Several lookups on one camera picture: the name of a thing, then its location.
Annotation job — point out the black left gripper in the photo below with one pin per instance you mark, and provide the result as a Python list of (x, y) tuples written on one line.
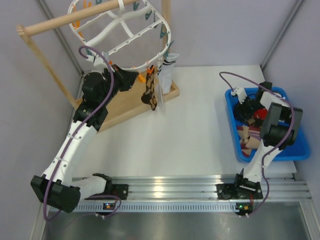
[(126, 78)]

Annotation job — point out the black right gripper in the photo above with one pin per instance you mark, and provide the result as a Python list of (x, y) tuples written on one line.
[(240, 110)]

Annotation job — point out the orange clothes peg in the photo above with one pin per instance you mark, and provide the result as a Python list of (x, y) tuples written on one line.
[(76, 25), (141, 78)]

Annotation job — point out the brown argyle sock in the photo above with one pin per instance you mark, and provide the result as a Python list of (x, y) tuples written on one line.
[(148, 97), (255, 122)]

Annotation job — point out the white sock black stripes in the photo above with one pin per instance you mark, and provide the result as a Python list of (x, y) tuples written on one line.
[(160, 87)]

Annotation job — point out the white plastic sock hanger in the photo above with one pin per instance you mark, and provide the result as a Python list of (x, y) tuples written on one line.
[(128, 36)]

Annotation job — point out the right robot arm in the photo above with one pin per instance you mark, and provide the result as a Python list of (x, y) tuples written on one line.
[(279, 130)]

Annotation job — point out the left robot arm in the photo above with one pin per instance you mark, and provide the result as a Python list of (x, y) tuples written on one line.
[(56, 187)]

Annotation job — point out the red white patterned sock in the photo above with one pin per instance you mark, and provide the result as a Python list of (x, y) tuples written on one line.
[(260, 114)]

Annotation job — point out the beige maroon purple sock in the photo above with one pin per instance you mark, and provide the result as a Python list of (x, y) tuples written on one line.
[(249, 138)]

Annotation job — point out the teal clothes peg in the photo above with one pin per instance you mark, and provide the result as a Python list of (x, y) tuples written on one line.
[(163, 31)]

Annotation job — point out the blue plastic bin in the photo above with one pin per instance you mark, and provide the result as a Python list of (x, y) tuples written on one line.
[(299, 151)]

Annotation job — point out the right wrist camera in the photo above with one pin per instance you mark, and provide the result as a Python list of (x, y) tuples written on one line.
[(240, 93)]

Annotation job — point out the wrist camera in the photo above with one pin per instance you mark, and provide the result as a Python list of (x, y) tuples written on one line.
[(96, 60), (240, 93)]

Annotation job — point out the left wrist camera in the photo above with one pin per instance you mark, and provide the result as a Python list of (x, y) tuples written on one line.
[(96, 60)]

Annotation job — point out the aluminium mounting rail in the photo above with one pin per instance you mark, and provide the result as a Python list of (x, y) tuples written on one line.
[(191, 194)]

